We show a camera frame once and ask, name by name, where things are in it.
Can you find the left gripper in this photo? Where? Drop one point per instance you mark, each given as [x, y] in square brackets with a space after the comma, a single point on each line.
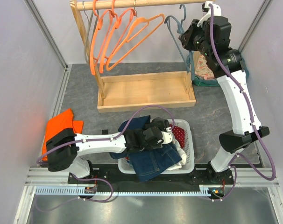
[148, 126]

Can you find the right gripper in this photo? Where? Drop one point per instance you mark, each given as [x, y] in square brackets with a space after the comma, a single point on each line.
[187, 38]

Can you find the red polka dot skirt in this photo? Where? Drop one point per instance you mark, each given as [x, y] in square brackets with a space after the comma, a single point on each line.
[179, 134]

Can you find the white blouse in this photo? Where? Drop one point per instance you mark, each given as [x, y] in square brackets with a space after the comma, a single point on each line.
[182, 154]

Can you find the dark denim garment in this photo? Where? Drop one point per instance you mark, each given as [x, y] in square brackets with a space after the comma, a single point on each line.
[151, 163]

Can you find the orange hanger of grey garment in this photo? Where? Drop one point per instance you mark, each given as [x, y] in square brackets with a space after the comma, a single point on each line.
[135, 27]

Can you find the orange hanger of floral skirt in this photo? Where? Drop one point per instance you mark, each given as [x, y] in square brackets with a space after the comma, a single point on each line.
[106, 56]

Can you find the orange hanger of blouse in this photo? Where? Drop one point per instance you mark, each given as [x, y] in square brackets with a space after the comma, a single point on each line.
[97, 46]

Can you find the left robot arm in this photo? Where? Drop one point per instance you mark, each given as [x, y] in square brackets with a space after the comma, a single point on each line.
[66, 148]

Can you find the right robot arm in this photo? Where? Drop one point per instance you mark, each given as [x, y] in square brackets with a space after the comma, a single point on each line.
[212, 38]

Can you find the pink patterned clothes in tub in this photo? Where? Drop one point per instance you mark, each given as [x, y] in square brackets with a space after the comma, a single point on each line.
[202, 67]

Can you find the wooden clothes rack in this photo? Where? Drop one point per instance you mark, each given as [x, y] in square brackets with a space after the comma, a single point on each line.
[120, 92]

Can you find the green laundry tub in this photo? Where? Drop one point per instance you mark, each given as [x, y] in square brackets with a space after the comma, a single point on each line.
[207, 81]

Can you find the white plastic laundry basket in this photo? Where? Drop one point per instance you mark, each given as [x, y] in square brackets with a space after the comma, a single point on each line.
[126, 168]

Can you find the orange cloth on floor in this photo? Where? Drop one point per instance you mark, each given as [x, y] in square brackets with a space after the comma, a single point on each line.
[60, 122]

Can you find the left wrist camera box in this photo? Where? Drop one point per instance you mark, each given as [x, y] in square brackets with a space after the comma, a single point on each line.
[166, 136]

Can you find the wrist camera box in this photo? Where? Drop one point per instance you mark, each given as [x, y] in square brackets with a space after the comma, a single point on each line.
[209, 7]
[166, 136]

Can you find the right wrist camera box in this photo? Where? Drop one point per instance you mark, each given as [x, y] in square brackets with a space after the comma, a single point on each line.
[209, 7]

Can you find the slotted cable duct rail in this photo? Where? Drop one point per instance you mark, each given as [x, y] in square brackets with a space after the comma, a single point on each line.
[84, 191]

